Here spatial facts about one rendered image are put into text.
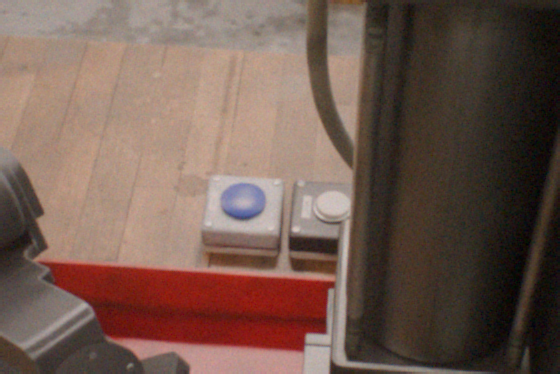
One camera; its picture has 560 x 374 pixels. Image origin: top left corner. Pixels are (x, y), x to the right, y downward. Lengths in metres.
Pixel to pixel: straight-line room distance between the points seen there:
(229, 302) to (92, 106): 0.30
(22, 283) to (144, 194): 0.54
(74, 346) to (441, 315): 0.16
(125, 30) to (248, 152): 1.58
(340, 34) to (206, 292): 1.73
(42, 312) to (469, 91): 0.24
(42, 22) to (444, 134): 2.36
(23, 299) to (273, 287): 0.43
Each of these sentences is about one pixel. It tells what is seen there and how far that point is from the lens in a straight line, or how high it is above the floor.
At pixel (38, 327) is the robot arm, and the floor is 1.28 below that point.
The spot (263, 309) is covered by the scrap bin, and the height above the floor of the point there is 0.92.
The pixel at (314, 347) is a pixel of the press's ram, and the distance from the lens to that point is 0.67.
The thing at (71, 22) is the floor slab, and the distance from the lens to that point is 2.76.
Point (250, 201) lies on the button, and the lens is 1.06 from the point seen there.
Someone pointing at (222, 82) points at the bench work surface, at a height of 0.90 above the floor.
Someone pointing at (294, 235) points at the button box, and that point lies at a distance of 1.05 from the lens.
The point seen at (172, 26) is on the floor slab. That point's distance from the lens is 2.72.
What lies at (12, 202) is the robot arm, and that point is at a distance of 0.60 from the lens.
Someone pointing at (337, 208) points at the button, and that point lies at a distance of 1.06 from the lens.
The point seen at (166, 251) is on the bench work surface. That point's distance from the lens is 1.08.
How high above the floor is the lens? 1.72
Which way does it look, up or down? 47 degrees down
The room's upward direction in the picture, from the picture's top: straight up
